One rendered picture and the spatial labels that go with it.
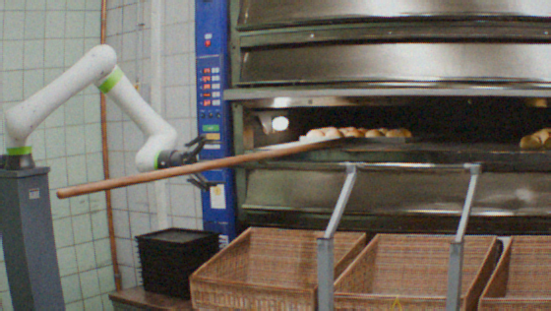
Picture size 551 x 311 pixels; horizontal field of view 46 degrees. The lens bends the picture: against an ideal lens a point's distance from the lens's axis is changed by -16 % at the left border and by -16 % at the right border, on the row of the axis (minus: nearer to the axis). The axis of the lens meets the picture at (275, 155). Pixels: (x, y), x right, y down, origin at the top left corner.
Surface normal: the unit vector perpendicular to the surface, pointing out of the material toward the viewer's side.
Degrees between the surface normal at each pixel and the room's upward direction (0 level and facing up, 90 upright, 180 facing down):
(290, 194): 70
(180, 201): 90
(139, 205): 90
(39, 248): 90
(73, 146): 90
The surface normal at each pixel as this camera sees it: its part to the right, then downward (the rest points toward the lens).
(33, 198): 0.85, 0.00
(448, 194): -0.51, -0.25
